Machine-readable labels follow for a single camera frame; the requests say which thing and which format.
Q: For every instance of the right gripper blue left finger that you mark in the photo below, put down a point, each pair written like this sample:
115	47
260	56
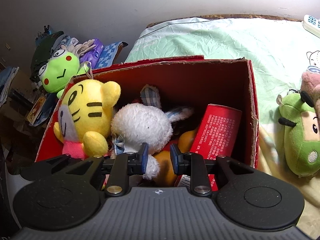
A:
143	154

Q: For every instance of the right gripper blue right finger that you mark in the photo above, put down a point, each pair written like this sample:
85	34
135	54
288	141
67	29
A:
177	160

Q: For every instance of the white bunny plush blue bow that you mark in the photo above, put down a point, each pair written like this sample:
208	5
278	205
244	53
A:
137	123

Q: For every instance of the yellow tiger plush toy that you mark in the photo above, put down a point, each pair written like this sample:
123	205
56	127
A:
85	116

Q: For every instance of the mauve pink bear plush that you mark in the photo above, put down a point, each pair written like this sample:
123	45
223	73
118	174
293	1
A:
311	84

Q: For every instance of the orange gourd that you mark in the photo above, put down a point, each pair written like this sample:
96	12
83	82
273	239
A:
168	158

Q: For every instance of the red printed carton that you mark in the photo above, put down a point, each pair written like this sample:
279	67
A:
216	134

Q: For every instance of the red cardboard box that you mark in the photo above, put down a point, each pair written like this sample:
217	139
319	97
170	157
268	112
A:
192	81

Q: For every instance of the blue checkered towel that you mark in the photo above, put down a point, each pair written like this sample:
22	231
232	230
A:
109	54

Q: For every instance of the purple tissue pack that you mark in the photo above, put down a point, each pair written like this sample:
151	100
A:
93	55

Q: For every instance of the colourful picture book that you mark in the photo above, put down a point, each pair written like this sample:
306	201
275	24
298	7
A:
36	110

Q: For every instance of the green frog plush toy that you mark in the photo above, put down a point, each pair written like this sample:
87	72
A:
57	72

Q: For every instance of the green hooded doll plush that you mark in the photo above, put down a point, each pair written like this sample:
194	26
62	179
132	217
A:
301	132

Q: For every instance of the dark green cap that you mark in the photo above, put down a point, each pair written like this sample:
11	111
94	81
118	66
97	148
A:
45	45

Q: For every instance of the green cartoon bear bedsheet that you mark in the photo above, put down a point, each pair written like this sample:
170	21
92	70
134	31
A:
279	51

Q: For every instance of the white power strip blue sockets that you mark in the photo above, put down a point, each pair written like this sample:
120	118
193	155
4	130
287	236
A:
312	25

